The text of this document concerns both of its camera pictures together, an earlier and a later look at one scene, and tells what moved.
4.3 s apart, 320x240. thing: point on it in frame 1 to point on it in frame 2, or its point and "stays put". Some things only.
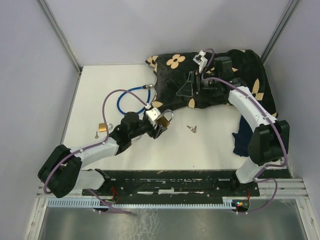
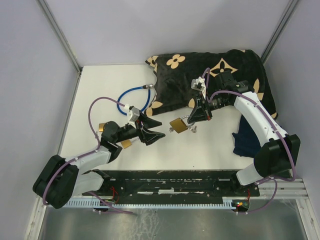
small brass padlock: x=102 y=127 stays put
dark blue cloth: x=242 y=139 stays put
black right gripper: x=187 y=90 to x=199 y=114
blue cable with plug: x=146 y=86 stays put
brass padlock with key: x=164 y=120 to x=179 y=125
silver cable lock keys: x=193 y=130 stays put
